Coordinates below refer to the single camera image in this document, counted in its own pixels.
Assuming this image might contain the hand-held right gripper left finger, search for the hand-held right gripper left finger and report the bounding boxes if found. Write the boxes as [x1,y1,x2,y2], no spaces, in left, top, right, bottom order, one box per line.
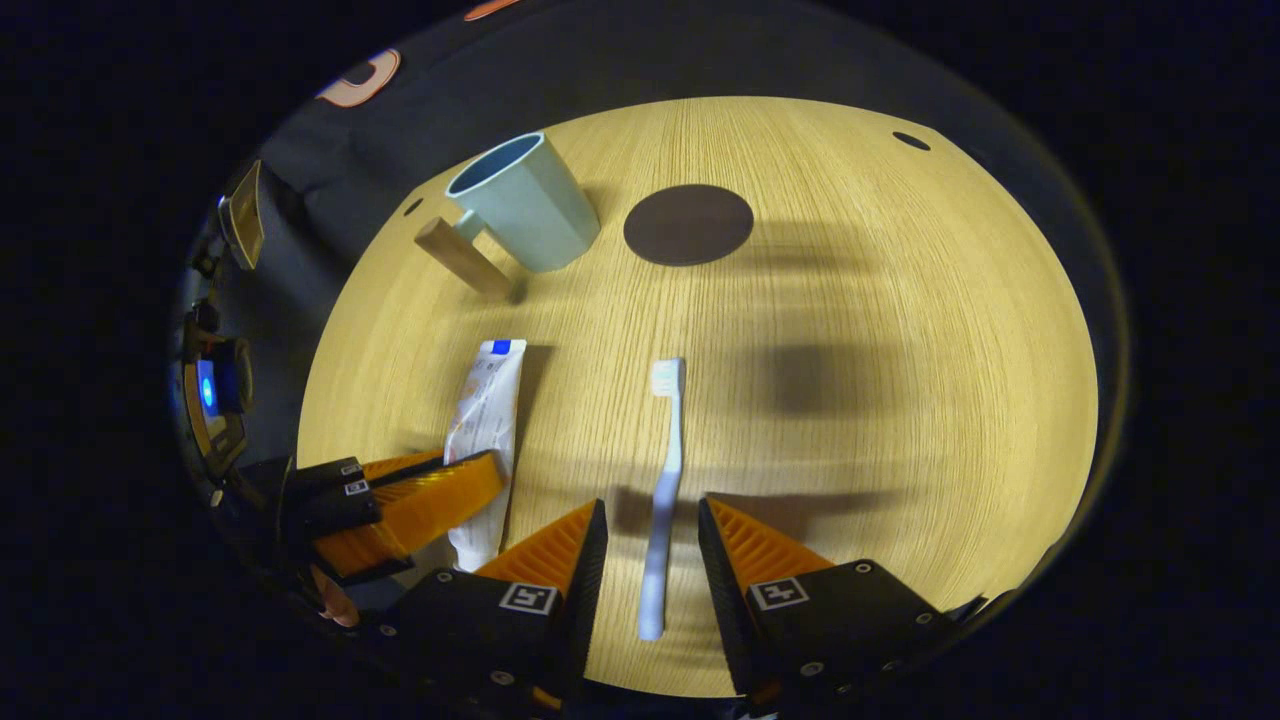
[375,498,609,716]

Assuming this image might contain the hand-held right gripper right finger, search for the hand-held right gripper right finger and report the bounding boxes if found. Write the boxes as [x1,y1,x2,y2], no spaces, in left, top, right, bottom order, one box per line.
[697,495,961,706]

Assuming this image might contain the pale blue toothbrush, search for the pale blue toothbrush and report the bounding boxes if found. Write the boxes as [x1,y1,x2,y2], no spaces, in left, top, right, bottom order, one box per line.
[637,357,688,642]

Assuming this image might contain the white toothpaste tube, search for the white toothpaste tube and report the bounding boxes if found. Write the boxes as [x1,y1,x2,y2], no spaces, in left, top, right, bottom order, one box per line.
[443,338,528,573]

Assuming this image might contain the light blue cup wooden handle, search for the light blue cup wooden handle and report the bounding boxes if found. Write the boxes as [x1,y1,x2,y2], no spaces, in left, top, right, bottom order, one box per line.
[414,131,602,304]

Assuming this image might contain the round dark brown coaster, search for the round dark brown coaster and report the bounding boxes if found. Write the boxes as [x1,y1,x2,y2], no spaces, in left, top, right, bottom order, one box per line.
[623,184,755,268]

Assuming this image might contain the wooden desktop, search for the wooden desktop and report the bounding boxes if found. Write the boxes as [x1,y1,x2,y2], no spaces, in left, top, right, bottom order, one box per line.
[297,96,1099,699]

